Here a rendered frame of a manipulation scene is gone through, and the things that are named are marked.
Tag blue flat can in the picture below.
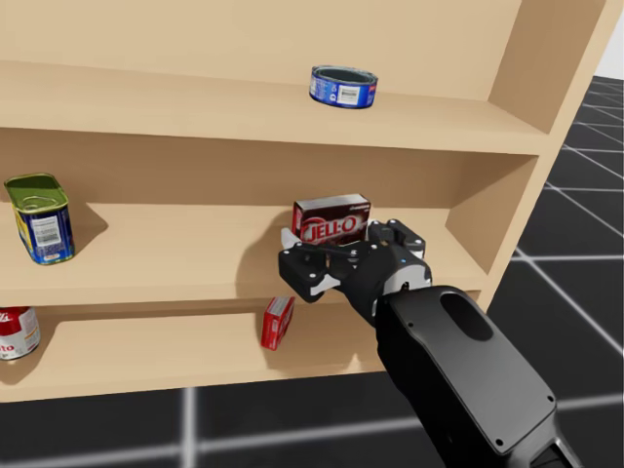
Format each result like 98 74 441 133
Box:
307 64 380 110

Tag red and white can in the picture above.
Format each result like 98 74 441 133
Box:
0 305 42 363

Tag pale wooden shelf unit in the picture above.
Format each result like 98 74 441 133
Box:
0 0 624 404

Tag red carton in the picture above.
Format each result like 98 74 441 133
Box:
260 295 296 352

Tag green and blue rectangular can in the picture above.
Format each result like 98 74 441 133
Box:
3 171 77 267

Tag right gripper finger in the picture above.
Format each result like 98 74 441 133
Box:
367 217 426 260
277 226 365 304

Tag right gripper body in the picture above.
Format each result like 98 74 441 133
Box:
339 244 434 329

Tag brown and white carton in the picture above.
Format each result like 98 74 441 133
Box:
292 193 373 248

